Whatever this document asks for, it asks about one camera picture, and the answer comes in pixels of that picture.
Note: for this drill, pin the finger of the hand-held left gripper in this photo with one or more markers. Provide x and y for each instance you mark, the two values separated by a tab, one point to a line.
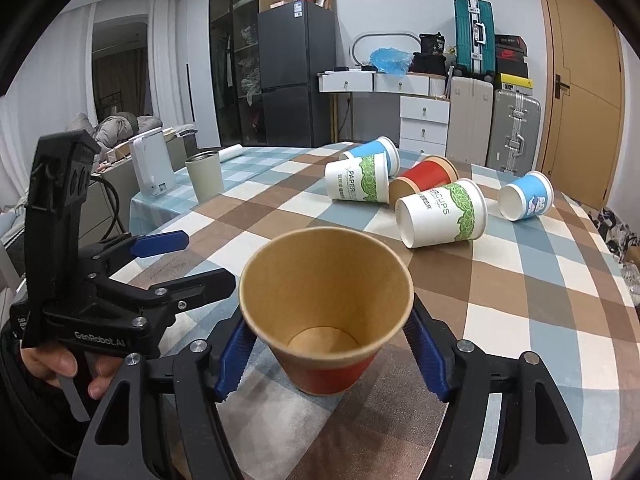
160	242
200	290

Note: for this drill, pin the grey jacket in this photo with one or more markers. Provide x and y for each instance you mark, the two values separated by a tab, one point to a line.
125	127

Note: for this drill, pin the red brown paper cup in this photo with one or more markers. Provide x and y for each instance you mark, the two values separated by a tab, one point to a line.
325	280
425	172

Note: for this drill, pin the wooden door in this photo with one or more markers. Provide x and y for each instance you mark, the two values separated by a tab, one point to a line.
580	85

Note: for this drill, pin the white paper roll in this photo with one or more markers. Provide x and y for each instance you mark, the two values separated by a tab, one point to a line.
232	152

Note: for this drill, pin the checked tablecloth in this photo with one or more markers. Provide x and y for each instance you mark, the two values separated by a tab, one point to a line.
525	285

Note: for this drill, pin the oval white-framed mirror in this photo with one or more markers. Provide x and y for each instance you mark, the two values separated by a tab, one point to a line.
360	42

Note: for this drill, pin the white tabletop appliance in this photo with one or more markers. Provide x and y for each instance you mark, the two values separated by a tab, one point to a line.
152	160

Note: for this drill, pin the black white patterned cloth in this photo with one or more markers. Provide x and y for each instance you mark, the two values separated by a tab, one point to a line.
617	232

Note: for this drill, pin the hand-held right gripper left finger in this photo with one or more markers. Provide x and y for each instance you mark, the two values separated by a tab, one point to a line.
234	362

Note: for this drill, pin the beige suitcase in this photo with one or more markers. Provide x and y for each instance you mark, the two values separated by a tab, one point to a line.
467	120

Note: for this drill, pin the white drawer desk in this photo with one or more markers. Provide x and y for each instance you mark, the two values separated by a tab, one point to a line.
422	110

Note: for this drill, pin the black yellow box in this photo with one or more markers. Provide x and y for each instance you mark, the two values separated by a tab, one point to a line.
512	84

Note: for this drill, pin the blue paper cup animal print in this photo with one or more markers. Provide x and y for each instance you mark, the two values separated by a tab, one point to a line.
535	200

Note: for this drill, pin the grey storage box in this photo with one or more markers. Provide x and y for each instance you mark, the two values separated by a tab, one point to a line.
182	147

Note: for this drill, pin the blue plastic bag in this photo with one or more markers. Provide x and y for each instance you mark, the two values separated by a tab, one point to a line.
392	60

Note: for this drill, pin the black bag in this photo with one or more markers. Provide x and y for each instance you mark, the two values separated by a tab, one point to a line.
430	52

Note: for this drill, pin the dark glass cabinet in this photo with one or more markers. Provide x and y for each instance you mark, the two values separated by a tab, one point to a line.
235	35

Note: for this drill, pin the black shoe box red logo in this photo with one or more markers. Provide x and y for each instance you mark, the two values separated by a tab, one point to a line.
511	46

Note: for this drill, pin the dark grey refrigerator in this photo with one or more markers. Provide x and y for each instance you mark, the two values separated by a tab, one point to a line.
295	60

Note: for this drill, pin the blue white paper cup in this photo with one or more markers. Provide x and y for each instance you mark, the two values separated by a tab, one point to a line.
372	149

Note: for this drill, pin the person's left hand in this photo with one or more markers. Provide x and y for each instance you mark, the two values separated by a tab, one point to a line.
47	362

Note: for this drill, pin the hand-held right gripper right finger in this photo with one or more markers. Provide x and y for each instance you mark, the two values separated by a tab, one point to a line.
425	355

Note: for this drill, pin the teal suitcase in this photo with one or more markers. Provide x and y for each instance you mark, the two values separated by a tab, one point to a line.
472	35

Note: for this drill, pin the silver suitcase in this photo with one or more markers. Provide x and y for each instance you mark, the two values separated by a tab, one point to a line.
515	130

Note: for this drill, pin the white curtain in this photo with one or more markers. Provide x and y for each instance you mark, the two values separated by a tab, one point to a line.
167	60

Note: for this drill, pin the pale green tumbler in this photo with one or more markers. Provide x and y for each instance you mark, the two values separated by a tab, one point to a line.
205	177

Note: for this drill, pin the white green-leaf paper cup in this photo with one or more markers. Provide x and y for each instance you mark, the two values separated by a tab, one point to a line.
355	180
440	215

